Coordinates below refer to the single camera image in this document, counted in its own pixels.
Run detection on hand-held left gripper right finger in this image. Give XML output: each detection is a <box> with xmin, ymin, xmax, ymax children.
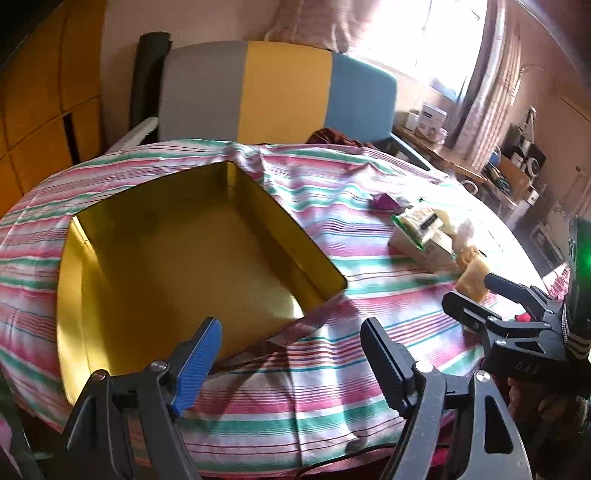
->
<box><xmin>360</xmin><ymin>318</ymin><xmax>536</xmax><ymax>480</ymax></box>

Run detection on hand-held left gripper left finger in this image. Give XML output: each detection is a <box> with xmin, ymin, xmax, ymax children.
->
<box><xmin>60</xmin><ymin>318</ymin><xmax>222</xmax><ymax>480</ymax></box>

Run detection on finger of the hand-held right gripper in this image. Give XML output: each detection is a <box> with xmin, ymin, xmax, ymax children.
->
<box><xmin>485</xmin><ymin>273</ymin><xmax>564</xmax><ymax>319</ymax></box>
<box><xmin>442</xmin><ymin>292</ymin><xmax>550</xmax><ymax>352</ymax></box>

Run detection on yellow sponge cake pieces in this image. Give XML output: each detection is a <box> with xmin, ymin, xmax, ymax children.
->
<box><xmin>456</xmin><ymin>258</ymin><xmax>490</xmax><ymax>303</ymax></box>

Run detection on white medicine box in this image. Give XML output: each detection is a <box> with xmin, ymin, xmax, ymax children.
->
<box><xmin>388</xmin><ymin>228</ymin><xmax>458</xmax><ymax>273</ymax></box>

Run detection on white plastic bundle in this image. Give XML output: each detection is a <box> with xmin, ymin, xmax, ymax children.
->
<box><xmin>455</xmin><ymin>219</ymin><xmax>476</xmax><ymax>252</ymax></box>

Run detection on gold metal tin box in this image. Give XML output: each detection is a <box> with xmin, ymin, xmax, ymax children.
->
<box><xmin>55</xmin><ymin>161</ymin><xmax>348</xmax><ymax>407</ymax></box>

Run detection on green cracker packet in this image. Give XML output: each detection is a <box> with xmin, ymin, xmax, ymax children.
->
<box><xmin>392</xmin><ymin>207</ymin><xmax>444</xmax><ymax>245</ymax></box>

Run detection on purple snack packet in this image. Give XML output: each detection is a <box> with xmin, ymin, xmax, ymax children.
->
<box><xmin>372</xmin><ymin>193</ymin><xmax>402</xmax><ymax>212</ymax></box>

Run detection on striped pink green cloth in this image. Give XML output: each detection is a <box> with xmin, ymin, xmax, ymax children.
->
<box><xmin>0</xmin><ymin>138</ymin><xmax>573</xmax><ymax>467</ymax></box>

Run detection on cardboard box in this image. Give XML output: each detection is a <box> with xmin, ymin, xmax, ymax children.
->
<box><xmin>489</xmin><ymin>152</ymin><xmax>536</xmax><ymax>204</ymax></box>

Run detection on wooden desk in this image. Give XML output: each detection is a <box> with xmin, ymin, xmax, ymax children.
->
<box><xmin>392</xmin><ymin>122</ymin><xmax>490</xmax><ymax>185</ymax></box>

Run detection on white printed carton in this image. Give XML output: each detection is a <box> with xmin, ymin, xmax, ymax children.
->
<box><xmin>418</xmin><ymin>104</ymin><xmax>448</xmax><ymax>139</ymax></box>

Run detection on striped pink curtain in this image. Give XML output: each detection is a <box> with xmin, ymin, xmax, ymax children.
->
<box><xmin>457</xmin><ymin>0</ymin><xmax>522</xmax><ymax>167</ymax></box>

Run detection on dark red cloth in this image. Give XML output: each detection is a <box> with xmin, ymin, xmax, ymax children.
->
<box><xmin>307</xmin><ymin>128</ymin><xmax>375</xmax><ymax>148</ymax></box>

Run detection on window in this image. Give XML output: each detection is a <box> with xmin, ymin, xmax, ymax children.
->
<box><xmin>365</xmin><ymin>0</ymin><xmax>490</xmax><ymax>102</ymax></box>

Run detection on grey yellow blue chair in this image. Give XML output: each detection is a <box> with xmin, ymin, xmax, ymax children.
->
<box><xmin>131</xmin><ymin>31</ymin><xmax>430</xmax><ymax>171</ymax></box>

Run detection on wooden wardrobe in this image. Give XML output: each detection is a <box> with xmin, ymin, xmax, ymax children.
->
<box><xmin>0</xmin><ymin>0</ymin><xmax>107</xmax><ymax>217</ymax></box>

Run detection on pink bundled curtain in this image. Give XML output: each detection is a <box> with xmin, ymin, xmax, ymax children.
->
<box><xmin>268</xmin><ymin>0</ymin><xmax>370</xmax><ymax>51</ymax></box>

